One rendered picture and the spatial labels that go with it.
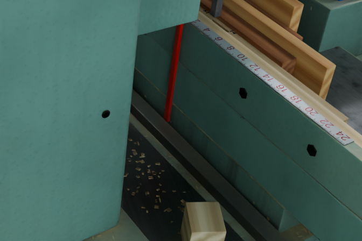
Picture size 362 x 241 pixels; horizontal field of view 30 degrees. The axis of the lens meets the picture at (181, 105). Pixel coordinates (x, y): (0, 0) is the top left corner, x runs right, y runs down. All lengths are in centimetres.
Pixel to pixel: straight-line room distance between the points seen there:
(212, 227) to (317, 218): 10
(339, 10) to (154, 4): 29
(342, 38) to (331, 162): 27
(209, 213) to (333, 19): 29
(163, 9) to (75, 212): 21
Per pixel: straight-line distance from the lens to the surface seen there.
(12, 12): 48
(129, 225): 71
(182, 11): 63
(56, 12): 50
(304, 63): 73
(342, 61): 84
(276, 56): 73
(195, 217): 67
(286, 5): 78
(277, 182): 70
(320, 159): 64
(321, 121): 63
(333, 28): 84
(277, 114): 66
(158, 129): 81
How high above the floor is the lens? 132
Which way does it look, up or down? 37 degrees down
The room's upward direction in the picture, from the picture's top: 9 degrees clockwise
